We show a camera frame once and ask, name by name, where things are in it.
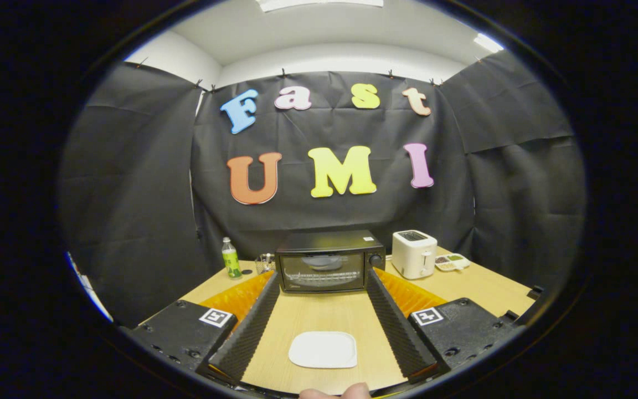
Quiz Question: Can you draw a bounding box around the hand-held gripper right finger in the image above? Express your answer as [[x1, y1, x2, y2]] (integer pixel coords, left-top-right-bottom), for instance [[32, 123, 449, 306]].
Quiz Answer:
[[366, 268, 524, 386]]

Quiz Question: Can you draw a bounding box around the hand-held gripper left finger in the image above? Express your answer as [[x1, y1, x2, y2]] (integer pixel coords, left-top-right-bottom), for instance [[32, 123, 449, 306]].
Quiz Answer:
[[120, 270, 281, 387]]

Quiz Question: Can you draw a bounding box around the black toaster oven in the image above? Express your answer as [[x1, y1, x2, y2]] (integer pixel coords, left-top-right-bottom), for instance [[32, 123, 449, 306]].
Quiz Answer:
[[275, 230, 386, 294]]

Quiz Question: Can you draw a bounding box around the white pop-up toaster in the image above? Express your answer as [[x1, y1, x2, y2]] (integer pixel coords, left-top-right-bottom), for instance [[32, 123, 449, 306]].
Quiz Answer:
[[391, 229, 438, 280]]

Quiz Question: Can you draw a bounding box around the green label drink bottle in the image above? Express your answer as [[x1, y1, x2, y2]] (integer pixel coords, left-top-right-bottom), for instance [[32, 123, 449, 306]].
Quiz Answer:
[[222, 237, 242, 279]]

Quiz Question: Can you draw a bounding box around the white square plate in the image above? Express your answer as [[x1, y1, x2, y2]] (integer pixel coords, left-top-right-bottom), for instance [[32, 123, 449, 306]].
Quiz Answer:
[[288, 331, 358, 370]]

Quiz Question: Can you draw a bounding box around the white compartment snack tray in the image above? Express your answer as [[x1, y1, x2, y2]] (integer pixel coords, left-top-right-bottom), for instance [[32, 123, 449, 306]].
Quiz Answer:
[[434, 253, 471, 273]]

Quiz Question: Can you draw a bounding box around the small ceiling light panel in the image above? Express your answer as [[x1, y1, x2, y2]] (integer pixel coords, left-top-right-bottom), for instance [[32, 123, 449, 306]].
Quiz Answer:
[[473, 33, 505, 54]]

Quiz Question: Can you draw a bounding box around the large ceiling light panel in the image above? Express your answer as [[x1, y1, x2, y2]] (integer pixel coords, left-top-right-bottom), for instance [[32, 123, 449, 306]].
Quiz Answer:
[[257, 0, 385, 13]]

